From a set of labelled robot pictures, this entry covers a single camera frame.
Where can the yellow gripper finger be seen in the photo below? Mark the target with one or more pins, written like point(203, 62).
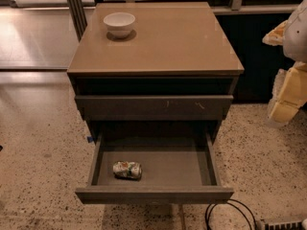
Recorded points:
point(289, 94)
point(275, 36)

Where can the crushed 7up can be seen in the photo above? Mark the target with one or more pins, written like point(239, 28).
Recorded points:
point(127, 170)

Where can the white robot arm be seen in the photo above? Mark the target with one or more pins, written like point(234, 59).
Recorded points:
point(295, 39)

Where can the white ceramic bowl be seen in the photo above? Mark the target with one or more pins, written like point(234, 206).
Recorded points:
point(119, 24)

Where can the brown drawer cabinet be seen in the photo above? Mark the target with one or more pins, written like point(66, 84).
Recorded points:
point(174, 49)

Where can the grey power strip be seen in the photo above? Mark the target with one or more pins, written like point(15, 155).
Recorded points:
point(279, 225)

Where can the blue tape piece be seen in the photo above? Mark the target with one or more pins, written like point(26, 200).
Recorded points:
point(89, 139)

